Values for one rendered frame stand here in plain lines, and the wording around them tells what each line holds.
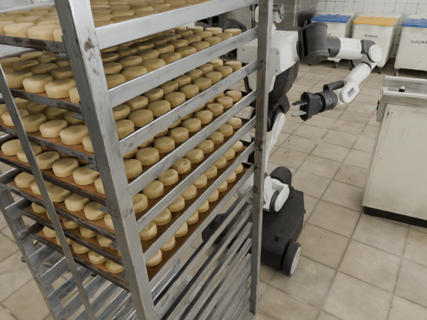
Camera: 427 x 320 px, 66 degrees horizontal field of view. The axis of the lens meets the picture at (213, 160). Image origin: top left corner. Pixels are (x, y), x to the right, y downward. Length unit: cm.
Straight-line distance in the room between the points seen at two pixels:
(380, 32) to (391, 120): 344
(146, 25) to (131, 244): 38
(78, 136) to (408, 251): 213
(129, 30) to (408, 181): 208
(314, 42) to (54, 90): 117
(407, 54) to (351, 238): 367
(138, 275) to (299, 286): 145
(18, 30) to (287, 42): 114
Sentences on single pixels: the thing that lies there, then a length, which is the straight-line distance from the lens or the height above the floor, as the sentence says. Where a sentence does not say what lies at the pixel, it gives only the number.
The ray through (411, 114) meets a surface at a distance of 220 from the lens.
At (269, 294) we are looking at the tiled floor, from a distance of 199.
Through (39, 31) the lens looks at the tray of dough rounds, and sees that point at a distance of 60.
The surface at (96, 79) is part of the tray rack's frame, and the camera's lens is 49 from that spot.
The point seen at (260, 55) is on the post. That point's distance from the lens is 100.
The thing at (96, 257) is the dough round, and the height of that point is 97.
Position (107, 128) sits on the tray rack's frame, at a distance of 51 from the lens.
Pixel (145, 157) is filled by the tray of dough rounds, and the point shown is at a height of 124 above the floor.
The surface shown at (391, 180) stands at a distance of 240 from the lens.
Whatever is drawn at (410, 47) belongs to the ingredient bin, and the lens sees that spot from 556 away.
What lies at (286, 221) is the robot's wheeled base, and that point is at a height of 17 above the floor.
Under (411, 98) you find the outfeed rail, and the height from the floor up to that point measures 88.
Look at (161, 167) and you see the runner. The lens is 69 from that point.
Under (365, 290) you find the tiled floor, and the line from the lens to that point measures 213.
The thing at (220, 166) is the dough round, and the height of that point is 105.
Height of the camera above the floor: 159
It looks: 31 degrees down
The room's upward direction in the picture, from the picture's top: 3 degrees counter-clockwise
